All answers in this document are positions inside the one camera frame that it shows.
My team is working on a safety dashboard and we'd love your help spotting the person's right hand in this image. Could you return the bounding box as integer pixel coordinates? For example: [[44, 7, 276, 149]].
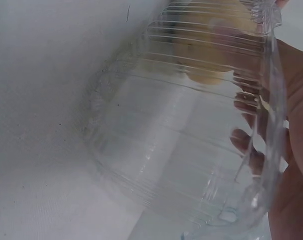
[[230, 0, 303, 240]]

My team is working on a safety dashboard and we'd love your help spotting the clear ribbed glass bowl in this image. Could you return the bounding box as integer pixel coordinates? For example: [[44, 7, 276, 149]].
[[90, 0, 292, 240]]

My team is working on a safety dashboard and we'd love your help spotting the pale yellow rounded object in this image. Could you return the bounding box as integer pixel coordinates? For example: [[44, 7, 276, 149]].
[[170, 0, 254, 86]]

